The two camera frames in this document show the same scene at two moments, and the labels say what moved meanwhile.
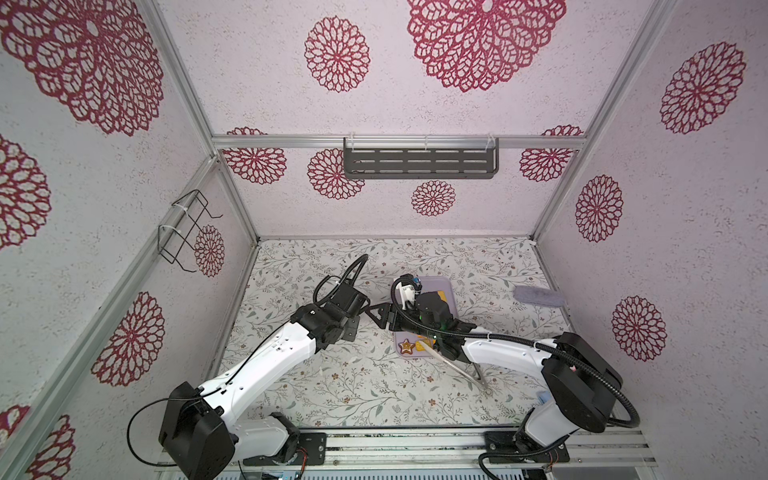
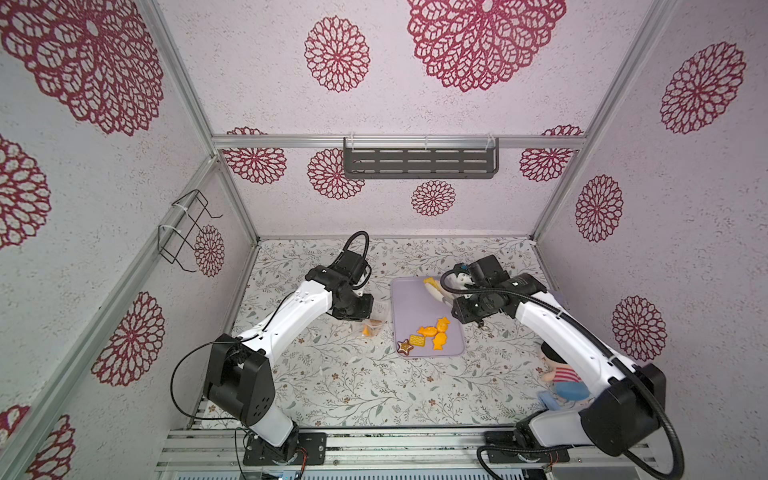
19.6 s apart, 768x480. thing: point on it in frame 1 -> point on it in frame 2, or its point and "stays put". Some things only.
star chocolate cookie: (406, 346) stays put
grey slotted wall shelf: (421, 158) stays put
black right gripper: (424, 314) -> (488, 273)
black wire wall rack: (183, 222) stays put
